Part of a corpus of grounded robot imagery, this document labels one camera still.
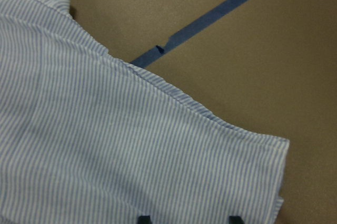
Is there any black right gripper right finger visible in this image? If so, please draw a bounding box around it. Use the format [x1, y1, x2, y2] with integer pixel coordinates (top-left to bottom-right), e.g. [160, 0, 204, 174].
[228, 216, 244, 224]

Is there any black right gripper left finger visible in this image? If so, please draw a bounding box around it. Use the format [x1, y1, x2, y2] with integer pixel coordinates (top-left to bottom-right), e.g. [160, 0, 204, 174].
[137, 216, 151, 224]

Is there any light blue striped shirt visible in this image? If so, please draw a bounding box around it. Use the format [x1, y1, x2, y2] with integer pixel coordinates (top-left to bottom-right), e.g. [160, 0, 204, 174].
[1, 0, 289, 223]

